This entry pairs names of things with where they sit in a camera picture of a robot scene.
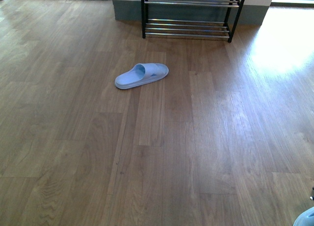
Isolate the black metal shoe rack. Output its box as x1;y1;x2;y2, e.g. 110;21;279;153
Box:
141;0;245;43

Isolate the light blue slipper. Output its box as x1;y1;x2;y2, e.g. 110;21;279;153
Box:
293;207;314;226
115;63;169;90

